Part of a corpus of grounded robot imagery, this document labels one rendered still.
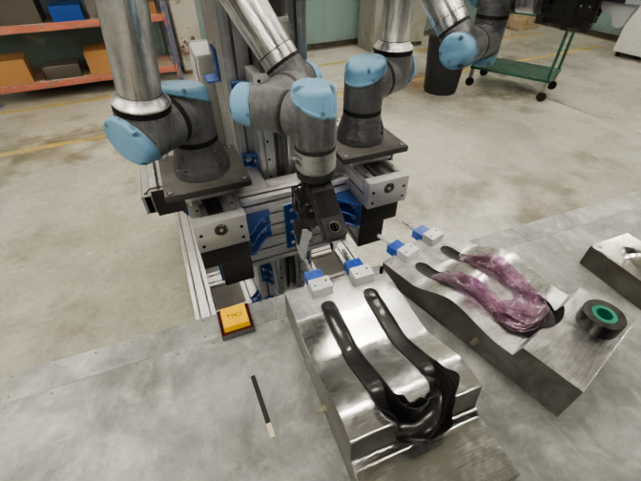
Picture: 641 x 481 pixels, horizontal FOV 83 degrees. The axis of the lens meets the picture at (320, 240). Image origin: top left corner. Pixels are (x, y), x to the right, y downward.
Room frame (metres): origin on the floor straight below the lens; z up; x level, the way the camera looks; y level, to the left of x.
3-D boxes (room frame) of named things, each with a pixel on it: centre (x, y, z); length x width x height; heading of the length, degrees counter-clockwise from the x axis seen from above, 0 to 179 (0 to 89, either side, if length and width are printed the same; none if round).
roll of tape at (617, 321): (0.46, -0.59, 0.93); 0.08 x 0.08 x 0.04
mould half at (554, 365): (0.59, -0.43, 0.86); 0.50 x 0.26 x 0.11; 38
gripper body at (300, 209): (0.60, 0.01, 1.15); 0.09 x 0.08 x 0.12; 21
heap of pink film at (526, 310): (0.59, -0.42, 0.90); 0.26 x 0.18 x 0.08; 38
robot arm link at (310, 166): (0.60, 0.01, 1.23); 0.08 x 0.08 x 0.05
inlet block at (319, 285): (0.62, 0.02, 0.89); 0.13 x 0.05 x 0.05; 21
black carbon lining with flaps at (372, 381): (0.40, -0.13, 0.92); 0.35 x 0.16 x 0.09; 21
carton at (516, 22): (7.99, -3.85, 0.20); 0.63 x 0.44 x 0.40; 116
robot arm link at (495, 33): (1.00, -0.40, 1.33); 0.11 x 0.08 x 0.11; 139
